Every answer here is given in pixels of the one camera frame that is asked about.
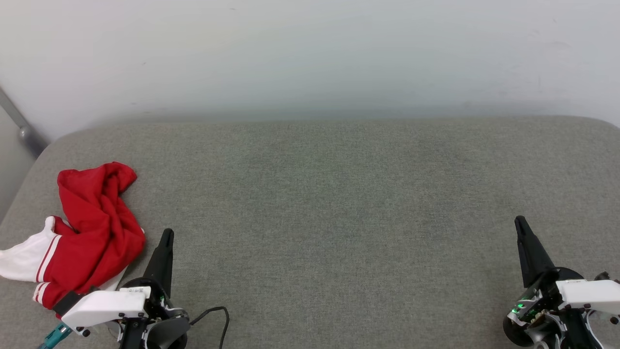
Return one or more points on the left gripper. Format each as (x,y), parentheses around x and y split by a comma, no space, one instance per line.
(157,305)

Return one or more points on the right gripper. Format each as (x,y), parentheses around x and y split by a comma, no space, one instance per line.
(542,305)

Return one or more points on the red and white shirt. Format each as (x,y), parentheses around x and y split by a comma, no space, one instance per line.
(92,228)

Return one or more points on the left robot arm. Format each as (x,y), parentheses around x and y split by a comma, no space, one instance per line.
(169,334)

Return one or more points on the grey metal pole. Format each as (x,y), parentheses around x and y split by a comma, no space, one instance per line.
(22,128)

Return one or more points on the left teal camera connector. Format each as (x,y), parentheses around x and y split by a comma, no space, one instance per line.
(55,335)

